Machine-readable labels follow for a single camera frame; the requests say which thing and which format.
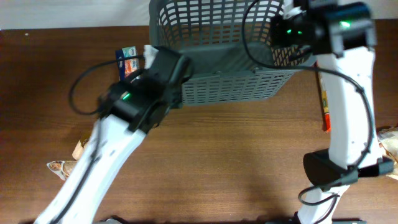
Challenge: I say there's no grey plastic lattice basket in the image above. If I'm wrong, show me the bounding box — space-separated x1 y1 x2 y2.
149 0 316 105

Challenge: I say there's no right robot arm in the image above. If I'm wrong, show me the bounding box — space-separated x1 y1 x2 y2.
271 1 394 223

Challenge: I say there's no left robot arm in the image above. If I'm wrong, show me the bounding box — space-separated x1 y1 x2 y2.
35 45 193 223

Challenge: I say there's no colourful tissue pack strip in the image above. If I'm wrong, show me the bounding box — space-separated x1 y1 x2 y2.
115 46 139 80

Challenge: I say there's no beige snack bag left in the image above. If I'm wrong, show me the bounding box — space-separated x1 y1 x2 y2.
47 133 94 181

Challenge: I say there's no beige snack bag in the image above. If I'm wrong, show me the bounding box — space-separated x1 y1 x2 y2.
377 127 397 180
47 133 94 181

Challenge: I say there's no orange pasta packet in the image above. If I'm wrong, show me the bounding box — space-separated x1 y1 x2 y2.
315 72 331 133

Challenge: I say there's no beige snack bag right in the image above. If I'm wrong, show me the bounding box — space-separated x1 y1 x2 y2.
377 127 397 180

